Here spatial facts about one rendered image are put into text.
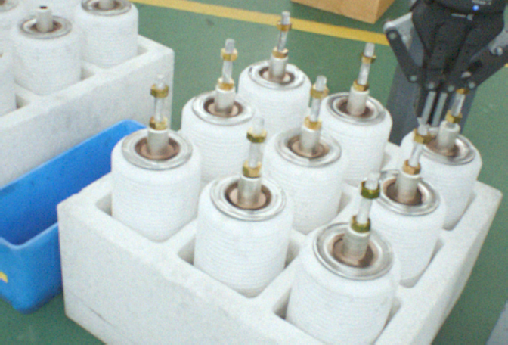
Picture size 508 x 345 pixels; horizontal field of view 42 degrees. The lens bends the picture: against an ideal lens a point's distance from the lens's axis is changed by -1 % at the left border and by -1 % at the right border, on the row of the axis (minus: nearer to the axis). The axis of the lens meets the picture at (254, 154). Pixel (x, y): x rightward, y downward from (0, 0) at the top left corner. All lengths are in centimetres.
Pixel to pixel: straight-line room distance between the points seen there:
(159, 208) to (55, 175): 27
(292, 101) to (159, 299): 31
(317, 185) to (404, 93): 43
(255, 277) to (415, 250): 17
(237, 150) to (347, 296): 25
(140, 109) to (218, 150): 32
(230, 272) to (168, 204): 10
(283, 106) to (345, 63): 70
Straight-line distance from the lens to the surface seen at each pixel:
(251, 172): 63
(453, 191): 79
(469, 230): 81
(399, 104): 112
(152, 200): 69
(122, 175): 69
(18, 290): 85
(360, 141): 80
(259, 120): 60
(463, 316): 97
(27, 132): 91
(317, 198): 73
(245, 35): 159
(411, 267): 72
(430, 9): 60
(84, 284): 80
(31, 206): 93
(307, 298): 62
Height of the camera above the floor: 65
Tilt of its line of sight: 34 degrees down
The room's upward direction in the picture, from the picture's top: 8 degrees clockwise
